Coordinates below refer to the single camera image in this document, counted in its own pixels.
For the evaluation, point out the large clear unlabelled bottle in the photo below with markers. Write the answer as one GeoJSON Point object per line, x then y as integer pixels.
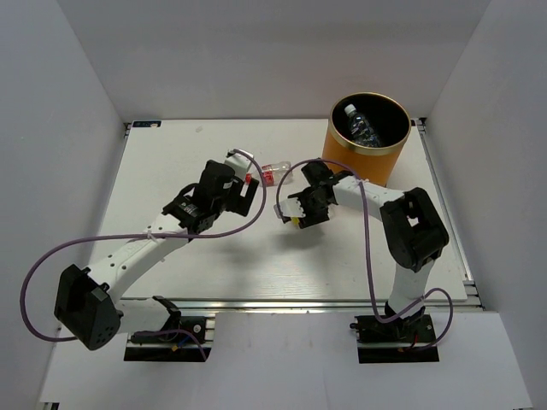
{"type": "Point", "coordinates": [361, 131]}

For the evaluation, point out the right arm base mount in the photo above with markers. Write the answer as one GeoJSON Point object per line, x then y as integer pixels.
{"type": "Point", "coordinates": [399, 342]}

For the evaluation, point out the small red-label clear bottle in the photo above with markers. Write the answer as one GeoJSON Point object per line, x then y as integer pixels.
{"type": "Point", "coordinates": [273, 173]}

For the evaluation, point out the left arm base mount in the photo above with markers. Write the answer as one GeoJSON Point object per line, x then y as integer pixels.
{"type": "Point", "coordinates": [190, 341]}

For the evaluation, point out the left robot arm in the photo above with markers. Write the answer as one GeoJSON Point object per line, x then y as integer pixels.
{"type": "Point", "coordinates": [89, 300]}

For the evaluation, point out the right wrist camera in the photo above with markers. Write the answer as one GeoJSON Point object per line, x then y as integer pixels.
{"type": "Point", "coordinates": [289, 209]}

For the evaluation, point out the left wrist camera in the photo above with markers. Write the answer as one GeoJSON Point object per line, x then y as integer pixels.
{"type": "Point", "coordinates": [240, 162]}

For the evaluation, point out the blue table sticker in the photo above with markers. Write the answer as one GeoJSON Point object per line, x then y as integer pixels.
{"type": "Point", "coordinates": [146, 124]}

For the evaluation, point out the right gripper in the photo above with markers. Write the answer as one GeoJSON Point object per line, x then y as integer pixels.
{"type": "Point", "coordinates": [310, 219]}

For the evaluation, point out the orange cylindrical bin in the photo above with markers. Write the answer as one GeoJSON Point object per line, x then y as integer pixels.
{"type": "Point", "coordinates": [387, 118]}

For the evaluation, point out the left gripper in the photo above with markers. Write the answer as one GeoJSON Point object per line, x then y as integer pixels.
{"type": "Point", "coordinates": [240, 205]}

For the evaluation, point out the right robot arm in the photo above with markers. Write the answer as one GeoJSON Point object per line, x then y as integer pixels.
{"type": "Point", "coordinates": [414, 232]}

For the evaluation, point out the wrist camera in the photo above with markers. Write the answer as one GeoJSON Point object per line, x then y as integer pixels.
{"type": "Point", "coordinates": [289, 209]}
{"type": "Point", "coordinates": [240, 162]}

